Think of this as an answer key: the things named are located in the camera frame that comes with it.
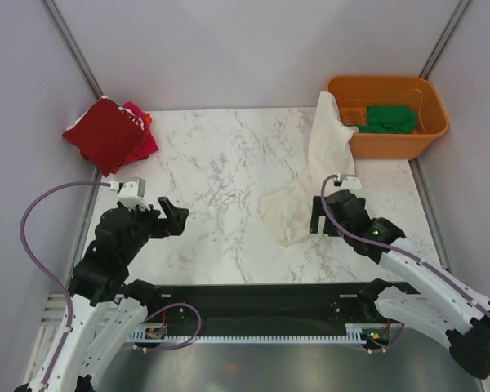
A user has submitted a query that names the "right corner aluminium post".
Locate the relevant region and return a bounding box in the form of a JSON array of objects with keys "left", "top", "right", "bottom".
[{"left": 418, "top": 0, "right": 474, "bottom": 80}]

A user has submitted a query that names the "orange plastic basket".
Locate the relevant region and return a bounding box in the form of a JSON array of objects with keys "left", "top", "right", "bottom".
[{"left": 327, "top": 75, "right": 449, "bottom": 160}]

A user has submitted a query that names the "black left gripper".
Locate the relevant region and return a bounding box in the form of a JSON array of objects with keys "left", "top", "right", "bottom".
[{"left": 122, "top": 195, "right": 189, "bottom": 261}]

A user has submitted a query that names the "orange folded t shirt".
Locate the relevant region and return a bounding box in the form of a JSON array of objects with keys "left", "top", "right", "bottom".
[{"left": 144, "top": 112, "right": 153, "bottom": 127}]

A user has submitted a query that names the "green t shirt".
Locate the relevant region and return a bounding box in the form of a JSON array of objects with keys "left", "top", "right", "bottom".
[{"left": 356, "top": 105, "right": 417, "bottom": 135}]

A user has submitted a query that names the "dark red folded t shirt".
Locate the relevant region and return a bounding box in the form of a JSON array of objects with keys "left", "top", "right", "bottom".
[{"left": 62, "top": 100, "right": 144, "bottom": 176}]

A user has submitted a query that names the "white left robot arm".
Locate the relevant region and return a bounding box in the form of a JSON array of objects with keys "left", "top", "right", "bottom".
[{"left": 17, "top": 197, "right": 189, "bottom": 391}]

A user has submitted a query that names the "white slotted cable duct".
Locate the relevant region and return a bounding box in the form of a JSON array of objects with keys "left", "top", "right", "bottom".
[{"left": 127, "top": 323, "right": 390, "bottom": 345}]

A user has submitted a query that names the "pink folded t shirt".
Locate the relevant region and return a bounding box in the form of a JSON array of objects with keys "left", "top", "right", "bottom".
[{"left": 122, "top": 101, "right": 159, "bottom": 164}]

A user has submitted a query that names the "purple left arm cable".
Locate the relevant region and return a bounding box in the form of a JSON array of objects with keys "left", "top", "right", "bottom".
[{"left": 19, "top": 181, "right": 119, "bottom": 385}]

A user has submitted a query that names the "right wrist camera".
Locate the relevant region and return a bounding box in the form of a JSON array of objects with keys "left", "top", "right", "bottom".
[{"left": 332, "top": 174, "right": 362, "bottom": 190}]

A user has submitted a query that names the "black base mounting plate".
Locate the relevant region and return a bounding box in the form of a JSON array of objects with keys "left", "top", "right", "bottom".
[{"left": 118, "top": 281, "right": 409, "bottom": 336}]

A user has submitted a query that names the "aluminium frame rail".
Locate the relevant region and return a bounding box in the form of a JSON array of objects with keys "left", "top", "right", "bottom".
[{"left": 38, "top": 292, "right": 487, "bottom": 327}]

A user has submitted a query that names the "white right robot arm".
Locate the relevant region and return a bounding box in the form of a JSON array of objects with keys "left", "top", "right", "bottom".
[{"left": 310, "top": 189, "right": 490, "bottom": 380}]

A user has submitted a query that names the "cream white t shirt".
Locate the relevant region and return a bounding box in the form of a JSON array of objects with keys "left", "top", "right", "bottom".
[{"left": 259, "top": 91, "right": 359, "bottom": 247}]

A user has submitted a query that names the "corner aluminium post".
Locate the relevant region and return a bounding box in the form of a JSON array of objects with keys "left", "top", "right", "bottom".
[
  {"left": 40, "top": 0, "right": 103, "bottom": 98},
  {"left": 418, "top": 0, "right": 474, "bottom": 80}
]

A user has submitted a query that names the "left corner aluminium post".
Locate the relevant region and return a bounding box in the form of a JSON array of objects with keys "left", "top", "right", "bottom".
[{"left": 40, "top": 0, "right": 103, "bottom": 98}]

